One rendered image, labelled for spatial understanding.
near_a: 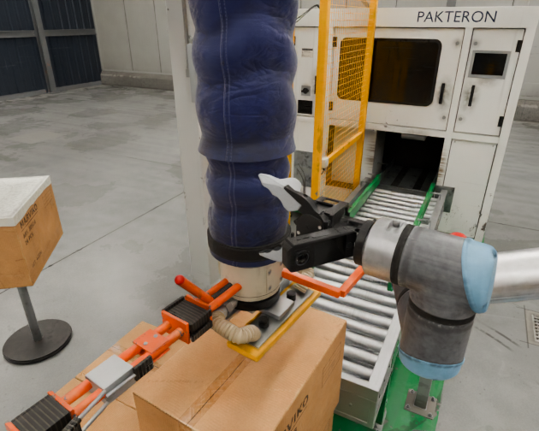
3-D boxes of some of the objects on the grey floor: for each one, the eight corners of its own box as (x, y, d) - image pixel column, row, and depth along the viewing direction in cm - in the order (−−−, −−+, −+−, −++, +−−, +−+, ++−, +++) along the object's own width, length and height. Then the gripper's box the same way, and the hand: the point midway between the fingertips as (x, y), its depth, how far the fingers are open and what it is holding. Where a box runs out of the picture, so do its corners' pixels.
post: (415, 397, 227) (449, 238, 184) (428, 401, 224) (465, 241, 181) (412, 406, 221) (447, 245, 178) (425, 411, 219) (464, 248, 175)
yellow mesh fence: (348, 230, 406) (370, -12, 315) (358, 233, 402) (383, -13, 311) (301, 293, 312) (314, -26, 222) (313, 297, 308) (331, -27, 218)
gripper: (376, 282, 70) (278, 249, 80) (390, 173, 62) (280, 151, 72) (355, 309, 64) (252, 268, 74) (368, 191, 55) (250, 164, 65)
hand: (256, 216), depth 71 cm, fingers open, 14 cm apart
